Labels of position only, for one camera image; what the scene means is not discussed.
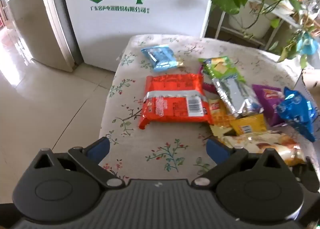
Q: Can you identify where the cardboard box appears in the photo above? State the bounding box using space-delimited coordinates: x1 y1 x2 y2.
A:
292 68 320 109

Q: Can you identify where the white chest freezer tree print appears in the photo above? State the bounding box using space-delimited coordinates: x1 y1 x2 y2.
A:
37 0 218 72

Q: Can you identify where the large white plant pot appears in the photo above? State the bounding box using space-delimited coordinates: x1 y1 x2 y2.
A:
227 0 276 40

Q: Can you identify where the pale yellow snack packet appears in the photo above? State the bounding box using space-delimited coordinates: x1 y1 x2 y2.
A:
209 124 237 137

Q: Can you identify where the orange yellow snack packet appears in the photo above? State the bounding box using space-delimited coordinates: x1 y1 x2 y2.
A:
207 97 237 128

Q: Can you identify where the bright yellow snack packet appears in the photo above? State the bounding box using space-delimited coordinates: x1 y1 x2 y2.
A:
229 113 267 136

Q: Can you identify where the silver refrigerator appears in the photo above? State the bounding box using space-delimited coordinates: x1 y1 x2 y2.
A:
0 0 76 73

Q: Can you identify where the white metal plant stand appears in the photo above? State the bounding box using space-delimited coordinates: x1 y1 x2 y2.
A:
214 0 304 50

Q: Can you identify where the light blue snack packet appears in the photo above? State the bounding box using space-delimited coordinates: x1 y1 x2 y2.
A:
141 44 184 73

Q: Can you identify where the floral table cloth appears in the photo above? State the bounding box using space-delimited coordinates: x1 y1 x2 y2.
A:
99 34 320 187

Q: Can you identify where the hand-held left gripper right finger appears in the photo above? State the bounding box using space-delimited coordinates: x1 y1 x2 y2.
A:
191 137 284 191

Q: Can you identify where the crinkled blue snack packet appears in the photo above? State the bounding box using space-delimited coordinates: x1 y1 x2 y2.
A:
276 87 317 142

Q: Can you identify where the pink and white snack packet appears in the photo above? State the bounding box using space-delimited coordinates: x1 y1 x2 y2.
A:
198 65 219 94

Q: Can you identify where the large orange snack packet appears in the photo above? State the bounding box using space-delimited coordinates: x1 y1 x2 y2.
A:
138 74 214 130

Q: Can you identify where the purple chips packet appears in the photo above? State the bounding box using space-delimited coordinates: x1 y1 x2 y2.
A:
252 84 288 127

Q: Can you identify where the green and silver chips packet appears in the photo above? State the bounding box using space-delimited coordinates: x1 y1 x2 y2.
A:
199 56 264 117

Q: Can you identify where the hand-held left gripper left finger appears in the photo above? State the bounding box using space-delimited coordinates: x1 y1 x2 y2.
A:
33 137 125 190

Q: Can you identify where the white and orange snack bag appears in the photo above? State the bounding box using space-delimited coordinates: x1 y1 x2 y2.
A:
220 131 307 167

